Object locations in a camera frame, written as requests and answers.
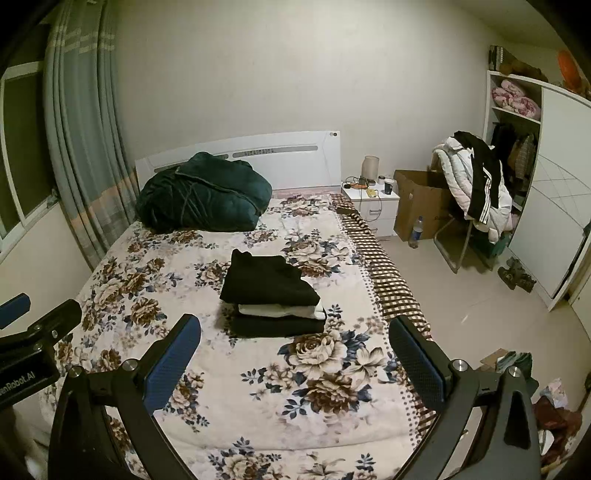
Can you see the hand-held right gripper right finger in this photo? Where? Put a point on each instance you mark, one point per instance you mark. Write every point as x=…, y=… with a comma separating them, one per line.
x=415, y=362

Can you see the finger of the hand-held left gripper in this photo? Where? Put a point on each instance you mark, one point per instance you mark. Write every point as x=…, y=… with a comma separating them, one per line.
x=16, y=307
x=55, y=321

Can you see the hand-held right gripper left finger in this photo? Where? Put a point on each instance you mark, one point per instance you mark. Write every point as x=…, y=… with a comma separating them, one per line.
x=178, y=353

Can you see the black garment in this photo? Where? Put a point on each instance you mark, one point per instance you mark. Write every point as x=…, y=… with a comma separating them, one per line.
x=268, y=279
x=277, y=326

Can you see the hanging clothes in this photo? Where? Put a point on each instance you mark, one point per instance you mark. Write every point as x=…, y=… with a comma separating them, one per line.
x=519, y=150

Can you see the floral bed sheet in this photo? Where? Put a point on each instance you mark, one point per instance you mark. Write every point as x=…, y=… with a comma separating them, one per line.
x=240, y=397

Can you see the brown checkered bed sheet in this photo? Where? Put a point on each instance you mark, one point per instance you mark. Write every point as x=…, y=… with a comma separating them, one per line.
x=390, y=277

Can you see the green cloth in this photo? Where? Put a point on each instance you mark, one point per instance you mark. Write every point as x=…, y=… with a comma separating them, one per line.
x=519, y=364

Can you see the white folded garment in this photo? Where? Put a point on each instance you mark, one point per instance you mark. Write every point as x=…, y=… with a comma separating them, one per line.
x=277, y=311

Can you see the folding chair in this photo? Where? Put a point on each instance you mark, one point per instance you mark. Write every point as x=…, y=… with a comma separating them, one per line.
x=455, y=244

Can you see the blue plastic bottle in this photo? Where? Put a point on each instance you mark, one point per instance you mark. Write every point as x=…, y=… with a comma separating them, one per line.
x=416, y=233

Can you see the dark slipper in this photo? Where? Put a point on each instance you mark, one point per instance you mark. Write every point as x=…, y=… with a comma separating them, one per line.
x=524, y=281
x=510, y=270

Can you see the green storage bin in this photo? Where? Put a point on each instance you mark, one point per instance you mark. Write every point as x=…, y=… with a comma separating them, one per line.
x=498, y=247

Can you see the white nightstand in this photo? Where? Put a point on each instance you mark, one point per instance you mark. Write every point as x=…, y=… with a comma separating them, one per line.
x=383, y=214

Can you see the dark red cloth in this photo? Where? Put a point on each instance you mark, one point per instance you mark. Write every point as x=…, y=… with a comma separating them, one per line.
x=556, y=417

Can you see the cardboard box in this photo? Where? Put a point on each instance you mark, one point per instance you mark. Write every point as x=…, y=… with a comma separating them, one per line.
x=422, y=207

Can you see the window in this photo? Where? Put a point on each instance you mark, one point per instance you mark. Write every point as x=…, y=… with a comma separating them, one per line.
x=21, y=147

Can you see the dark green quilt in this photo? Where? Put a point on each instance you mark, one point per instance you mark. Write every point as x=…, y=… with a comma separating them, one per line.
x=203, y=194

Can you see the dark cup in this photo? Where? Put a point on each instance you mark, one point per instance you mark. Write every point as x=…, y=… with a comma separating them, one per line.
x=389, y=187

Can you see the grey-green striped curtain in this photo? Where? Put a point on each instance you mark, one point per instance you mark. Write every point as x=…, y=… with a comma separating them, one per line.
x=87, y=138

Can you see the chair with jackets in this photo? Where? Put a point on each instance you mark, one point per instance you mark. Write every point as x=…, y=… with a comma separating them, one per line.
x=455, y=180

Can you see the black white-striped jacket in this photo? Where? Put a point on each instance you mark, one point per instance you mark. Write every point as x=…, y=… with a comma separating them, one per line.
x=485, y=180

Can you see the beige table lamp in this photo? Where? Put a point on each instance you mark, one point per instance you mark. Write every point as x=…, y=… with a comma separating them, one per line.
x=371, y=168

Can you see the white wardrobe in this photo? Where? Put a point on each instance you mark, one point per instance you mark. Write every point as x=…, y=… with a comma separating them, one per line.
x=549, y=194

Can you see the white bed headboard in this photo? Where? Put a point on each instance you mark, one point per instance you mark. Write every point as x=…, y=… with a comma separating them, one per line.
x=286, y=159

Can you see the pink floral quilt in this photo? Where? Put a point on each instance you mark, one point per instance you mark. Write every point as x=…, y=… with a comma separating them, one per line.
x=515, y=99

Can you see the brown plush toy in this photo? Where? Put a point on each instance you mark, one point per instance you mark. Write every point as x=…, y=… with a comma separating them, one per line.
x=524, y=69

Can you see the dark box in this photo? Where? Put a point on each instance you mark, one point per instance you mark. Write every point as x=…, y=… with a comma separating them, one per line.
x=495, y=57

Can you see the orange round object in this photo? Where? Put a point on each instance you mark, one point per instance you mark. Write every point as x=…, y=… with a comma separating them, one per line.
x=569, y=67

